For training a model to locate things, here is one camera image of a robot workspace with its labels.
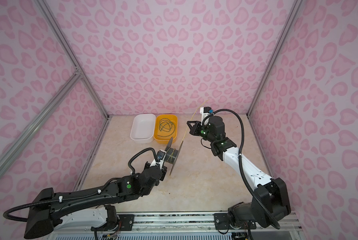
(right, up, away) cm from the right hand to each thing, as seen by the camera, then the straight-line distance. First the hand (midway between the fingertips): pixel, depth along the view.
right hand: (188, 120), depth 76 cm
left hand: (-12, -19, -1) cm, 23 cm away
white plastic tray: (-33, -4, +38) cm, 51 cm away
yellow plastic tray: (-15, -12, +28) cm, 34 cm away
